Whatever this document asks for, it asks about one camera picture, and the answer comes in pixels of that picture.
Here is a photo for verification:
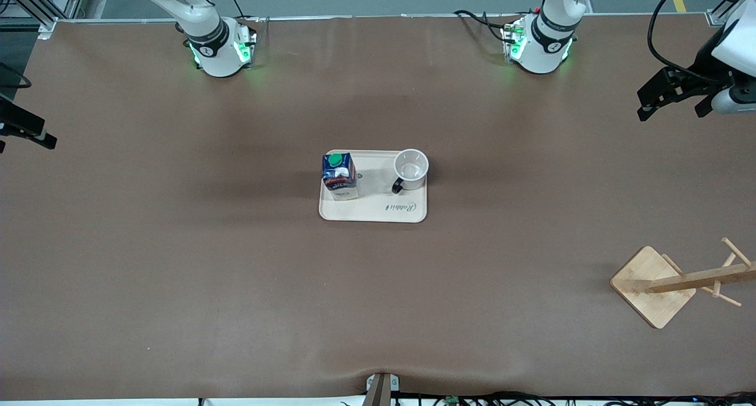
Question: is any white smiley face mug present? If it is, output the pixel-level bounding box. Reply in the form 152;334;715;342
392;149;429;195

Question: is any blue milk carton green cap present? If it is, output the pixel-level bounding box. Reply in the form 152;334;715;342
322;152;359;201

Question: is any white rectangular tray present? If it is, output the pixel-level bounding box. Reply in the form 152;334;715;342
319;150;428;223

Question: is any wooden mug rack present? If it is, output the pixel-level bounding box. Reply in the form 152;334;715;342
610;238;756;330

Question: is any aluminium frame profile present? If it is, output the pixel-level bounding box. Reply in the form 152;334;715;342
0;0;89;40
706;0;756;27

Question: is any black left arm base cable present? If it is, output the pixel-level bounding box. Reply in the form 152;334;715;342
454;10;520;43

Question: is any black arm base cable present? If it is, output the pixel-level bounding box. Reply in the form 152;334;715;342
454;10;520;43
221;0;260;22

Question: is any black right arm base cable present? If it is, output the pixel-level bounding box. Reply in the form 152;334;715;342
221;0;260;22

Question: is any metal table clamp bracket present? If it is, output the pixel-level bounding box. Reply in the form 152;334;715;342
366;372;400;406

